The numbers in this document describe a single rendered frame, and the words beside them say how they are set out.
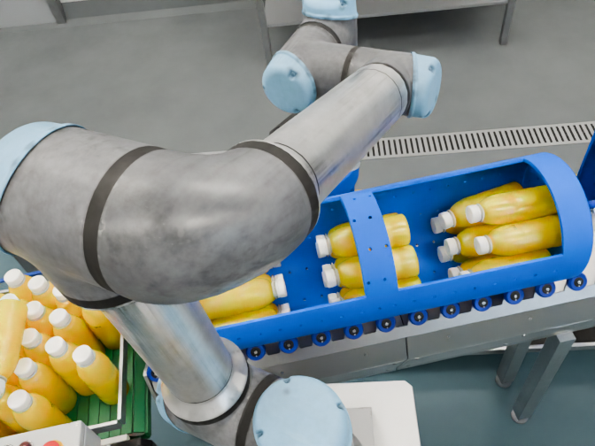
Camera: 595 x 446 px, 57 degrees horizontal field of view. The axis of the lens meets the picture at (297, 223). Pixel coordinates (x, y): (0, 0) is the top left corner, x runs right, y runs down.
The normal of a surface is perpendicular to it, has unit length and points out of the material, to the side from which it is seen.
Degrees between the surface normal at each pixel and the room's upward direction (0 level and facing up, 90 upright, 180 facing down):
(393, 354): 70
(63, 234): 56
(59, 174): 15
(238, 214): 47
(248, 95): 0
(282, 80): 88
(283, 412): 5
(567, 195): 23
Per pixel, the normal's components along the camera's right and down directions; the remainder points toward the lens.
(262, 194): 0.53, -0.29
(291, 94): -0.43, 0.72
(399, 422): -0.11, -0.64
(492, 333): 0.13, 0.48
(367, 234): -0.04, -0.35
